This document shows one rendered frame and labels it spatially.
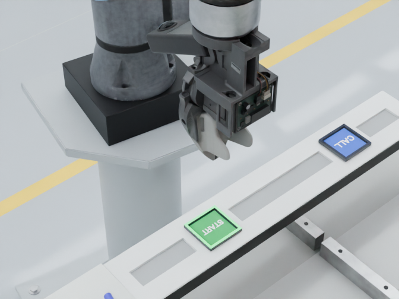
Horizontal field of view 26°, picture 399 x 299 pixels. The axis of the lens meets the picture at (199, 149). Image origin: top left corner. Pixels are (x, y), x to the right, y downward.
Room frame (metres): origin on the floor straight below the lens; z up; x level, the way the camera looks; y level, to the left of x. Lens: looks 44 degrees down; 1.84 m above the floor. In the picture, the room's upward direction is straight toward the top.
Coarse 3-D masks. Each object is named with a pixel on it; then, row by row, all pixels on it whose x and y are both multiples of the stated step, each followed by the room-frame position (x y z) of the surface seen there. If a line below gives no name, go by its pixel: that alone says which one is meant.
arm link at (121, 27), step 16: (96, 0) 1.17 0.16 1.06; (112, 0) 1.15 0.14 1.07; (128, 0) 1.15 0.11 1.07; (144, 0) 1.16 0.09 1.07; (160, 0) 1.16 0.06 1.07; (96, 16) 1.17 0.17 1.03; (112, 16) 1.15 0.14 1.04; (128, 16) 1.15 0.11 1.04; (144, 16) 1.15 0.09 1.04; (160, 16) 1.15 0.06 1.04; (96, 32) 1.18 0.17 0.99; (112, 32) 1.15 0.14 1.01; (128, 32) 1.15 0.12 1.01; (144, 32) 1.16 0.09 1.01
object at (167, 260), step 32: (384, 96) 1.05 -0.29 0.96; (352, 128) 0.97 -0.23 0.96; (384, 128) 0.97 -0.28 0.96; (288, 160) 0.90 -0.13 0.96; (320, 160) 0.91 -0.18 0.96; (352, 160) 0.90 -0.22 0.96; (224, 192) 0.84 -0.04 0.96; (256, 192) 0.84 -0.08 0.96; (288, 192) 0.84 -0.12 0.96; (320, 192) 0.84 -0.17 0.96; (256, 224) 0.78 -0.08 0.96; (128, 256) 0.72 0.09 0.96; (160, 256) 0.73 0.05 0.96; (192, 256) 0.72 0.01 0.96; (224, 256) 0.72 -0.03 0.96; (128, 288) 0.67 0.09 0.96; (160, 288) 0.67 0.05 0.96
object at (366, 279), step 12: (324, 240) 0.84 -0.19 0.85; (324, 252) 0.83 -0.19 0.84; (336, 252) 0.82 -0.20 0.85; (348, 252) 0.82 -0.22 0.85; (336, 264) 0.81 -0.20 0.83; (348, 264) 0.80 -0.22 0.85; (360, 264) 0.80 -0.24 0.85; (348, 276) 0.80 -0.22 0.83; (360, 276) 0.78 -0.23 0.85; (372, 276) 0.78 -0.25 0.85; (360, 288) 0.78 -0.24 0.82; (372, 288) 0.76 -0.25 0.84; (384, 288) 0.75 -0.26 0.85
